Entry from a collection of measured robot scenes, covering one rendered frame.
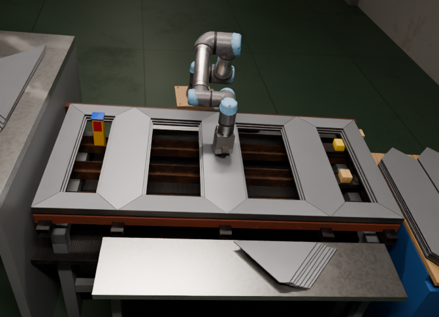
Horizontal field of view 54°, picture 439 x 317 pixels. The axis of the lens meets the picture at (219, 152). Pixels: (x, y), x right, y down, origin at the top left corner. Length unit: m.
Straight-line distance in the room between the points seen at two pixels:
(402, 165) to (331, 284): 0.81
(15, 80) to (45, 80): 0.13
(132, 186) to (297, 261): 0.75
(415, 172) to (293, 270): 0.90
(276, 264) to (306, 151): 0.69
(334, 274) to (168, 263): 0.67
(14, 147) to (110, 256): 0.56
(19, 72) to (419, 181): 1.97
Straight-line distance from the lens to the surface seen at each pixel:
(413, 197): 2.17
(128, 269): 1.72
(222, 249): 1.79
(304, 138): 2.28
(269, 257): 1.75
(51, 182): 1.93
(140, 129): 2.19
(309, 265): 1.80
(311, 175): 2.06
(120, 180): 1.90
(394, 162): 2.33
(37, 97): 2.09
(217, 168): 1.98
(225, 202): 1.83
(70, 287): 2.27
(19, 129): 1.91
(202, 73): 2.04
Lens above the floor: 2.16
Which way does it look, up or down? 39 degrees down
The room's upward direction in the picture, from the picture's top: 8 degrees clockwise
